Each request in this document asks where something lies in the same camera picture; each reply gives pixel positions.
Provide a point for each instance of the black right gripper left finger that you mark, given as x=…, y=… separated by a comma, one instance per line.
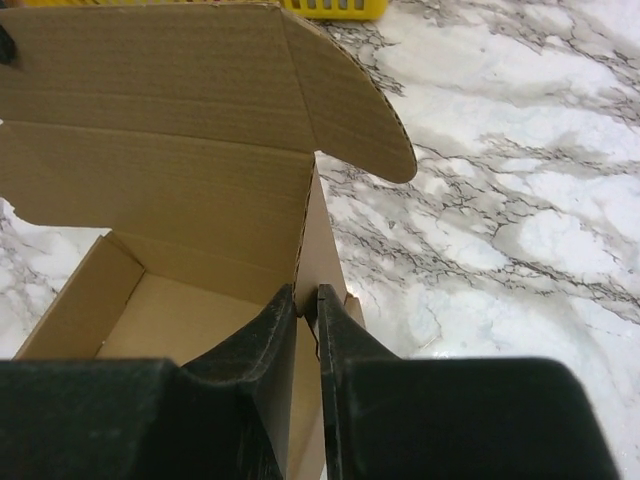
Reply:
x=223, y=415

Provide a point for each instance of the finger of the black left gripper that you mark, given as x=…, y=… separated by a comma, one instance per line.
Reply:
x=9, y=53

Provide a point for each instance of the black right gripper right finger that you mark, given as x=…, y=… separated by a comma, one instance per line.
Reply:
x=386, y=417

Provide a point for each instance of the brown cardboard box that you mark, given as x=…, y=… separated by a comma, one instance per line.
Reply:
x=187, y=132

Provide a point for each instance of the yellow plastic shopping basket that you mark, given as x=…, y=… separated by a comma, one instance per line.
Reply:
x=334, y=10

